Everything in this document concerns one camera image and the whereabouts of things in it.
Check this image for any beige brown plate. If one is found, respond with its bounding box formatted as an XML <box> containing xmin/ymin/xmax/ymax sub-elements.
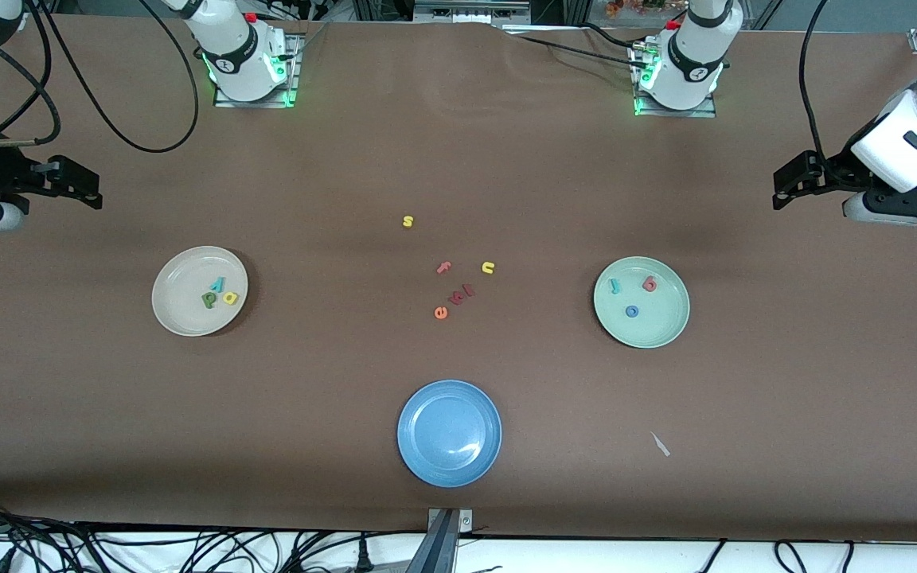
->
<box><xmin>151</xmin><ymin>246</ymin><xmax>249</xmax><ymax>337</ymax></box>

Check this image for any light green plate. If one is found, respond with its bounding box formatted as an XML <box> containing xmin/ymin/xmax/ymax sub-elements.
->
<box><xmin>593</xmin><ymin>256</ymin><xmax>691</xmax><ymax>349</ymax></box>

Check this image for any brown table cover sheet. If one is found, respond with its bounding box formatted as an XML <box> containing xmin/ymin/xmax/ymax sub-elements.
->
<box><xmin>0</xmin><ymin>14</ymin><xmax>917</xmax><ymax>544</ymax></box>

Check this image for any orange flower decoration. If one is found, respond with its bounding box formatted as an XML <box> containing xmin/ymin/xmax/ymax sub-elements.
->
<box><xmin>603</xmin><ymin>0</ymin><xmax>666</xmax><ymax>18</ymax></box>

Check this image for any grey equipment box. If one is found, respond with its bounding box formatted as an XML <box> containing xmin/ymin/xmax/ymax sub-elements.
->
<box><xmin>413</xmin><ymin>0</ymin><xmax>533</xmax><ymax>26</ymax></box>

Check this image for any blue plate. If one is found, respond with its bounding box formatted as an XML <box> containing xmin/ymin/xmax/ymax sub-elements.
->
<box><xmin>397</xmin><ymin>380</ymin><xmax>502</xmax><ymax>488</ymax></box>

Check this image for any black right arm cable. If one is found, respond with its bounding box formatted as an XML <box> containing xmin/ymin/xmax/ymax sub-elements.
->
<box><xmin>0</xmin><ymin>0</ymin><xmax>201</xmax><ymax>154</ymax></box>

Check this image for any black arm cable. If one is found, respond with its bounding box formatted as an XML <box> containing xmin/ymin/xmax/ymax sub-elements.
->
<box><xmin>0</xmin><ymin>0</ymin><xmax>201</xmax><ymax>154</ymax></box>
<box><xmin>799</xmin><ymin>0</ymin><xmax>833</xmax><ymax>164</ymax></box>

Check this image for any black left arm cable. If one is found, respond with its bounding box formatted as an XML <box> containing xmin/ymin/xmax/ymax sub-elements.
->
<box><xmin>799</xmin><ymin>0</ymin><xmax>833</xmax><ymax>164</ymax></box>

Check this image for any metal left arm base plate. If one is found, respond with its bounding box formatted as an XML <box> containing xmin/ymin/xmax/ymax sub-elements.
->
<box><xmin>632</xmin><ymin>44</ymin><xmax>718</xmax><ymax>119</ymax></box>

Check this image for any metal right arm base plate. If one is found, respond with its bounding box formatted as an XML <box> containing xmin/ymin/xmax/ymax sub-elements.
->
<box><xmin>214</xmin><ymin>32</ymin><xmax>301</xmax><ymax>108</ymax></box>

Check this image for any black cable on table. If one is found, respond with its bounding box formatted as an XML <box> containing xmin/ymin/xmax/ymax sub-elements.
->
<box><xmin>506</xmin><ymin>22</ymin><xmax>654</xmax><ymax>72</ymax></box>

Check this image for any metal camera pole bracket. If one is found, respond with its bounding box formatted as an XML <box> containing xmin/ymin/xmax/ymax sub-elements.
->
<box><xmin>427</xmin><ymin>508</ymin><xmax>474</xmax><ymax>573</ymax></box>

